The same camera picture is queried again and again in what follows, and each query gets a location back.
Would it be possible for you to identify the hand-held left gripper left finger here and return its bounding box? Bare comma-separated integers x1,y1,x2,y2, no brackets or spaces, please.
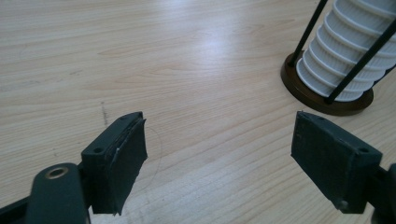
80,111,149,217

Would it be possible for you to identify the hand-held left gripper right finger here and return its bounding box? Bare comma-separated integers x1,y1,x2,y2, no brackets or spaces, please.
290,110,384,215

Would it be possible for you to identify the black cup holder base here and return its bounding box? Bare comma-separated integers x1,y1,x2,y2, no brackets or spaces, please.
279,0,396,117

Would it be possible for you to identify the stack of white paper cups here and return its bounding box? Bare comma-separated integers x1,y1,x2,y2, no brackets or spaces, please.
295,0,396,103

